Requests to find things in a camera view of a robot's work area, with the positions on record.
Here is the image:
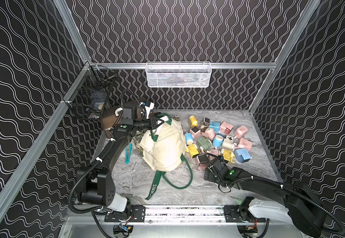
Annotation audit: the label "teal utility knife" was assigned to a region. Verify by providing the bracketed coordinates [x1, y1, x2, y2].
[125, 143, 132, 164]

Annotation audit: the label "dusty pink square sharpener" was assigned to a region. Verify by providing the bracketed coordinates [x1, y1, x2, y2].
[195, 154, 209, 171]

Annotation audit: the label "pink sharpener black face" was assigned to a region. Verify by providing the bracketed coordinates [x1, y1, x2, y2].
[190, 126, 201, 140]

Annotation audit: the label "blue round dial sharpener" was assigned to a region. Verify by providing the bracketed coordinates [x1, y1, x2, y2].
[185, 132, 194, 145]

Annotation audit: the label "light blue round sharpener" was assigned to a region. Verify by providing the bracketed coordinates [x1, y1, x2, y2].
[213, 134, 224, 147]

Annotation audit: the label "mauve pink crank sharpener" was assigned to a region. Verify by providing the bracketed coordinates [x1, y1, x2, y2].
[207, 149, 221, 160]

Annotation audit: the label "green grey sharpener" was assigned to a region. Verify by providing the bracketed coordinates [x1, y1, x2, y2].
[196, 136, 212, 153]

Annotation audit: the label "blue pencil sharpener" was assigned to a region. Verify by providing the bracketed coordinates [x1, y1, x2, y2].
[209, 121, 221, 132]

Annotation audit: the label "pink rounded pencil sharpener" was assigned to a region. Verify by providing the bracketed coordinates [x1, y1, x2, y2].
[234, 126, 248, 139]

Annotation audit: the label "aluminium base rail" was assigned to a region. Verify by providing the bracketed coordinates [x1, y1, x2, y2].
[62, 203, 307, 225]

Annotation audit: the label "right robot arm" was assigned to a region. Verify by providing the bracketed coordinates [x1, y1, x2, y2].
[203, 153, 345, 238]

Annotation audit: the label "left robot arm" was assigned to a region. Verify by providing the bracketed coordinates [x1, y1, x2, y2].
[68, 98, 172, 216]

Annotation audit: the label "light blue box sharpener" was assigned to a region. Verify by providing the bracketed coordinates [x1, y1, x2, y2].
[235, 148, 252, 163]

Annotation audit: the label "cream tote bag green handles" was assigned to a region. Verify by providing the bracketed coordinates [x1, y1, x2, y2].
[139, 113, 193, 200]

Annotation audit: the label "pink box pencil sharpener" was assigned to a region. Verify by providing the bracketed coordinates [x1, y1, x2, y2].
[219, 121, 234, 135]

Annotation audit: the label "cream panda pencil sharpener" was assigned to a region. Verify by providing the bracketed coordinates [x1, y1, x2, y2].
[222, 135, 235, 150]

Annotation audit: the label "white wire basket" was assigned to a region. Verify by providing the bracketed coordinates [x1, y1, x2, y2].
[145, 61, 212, 88]

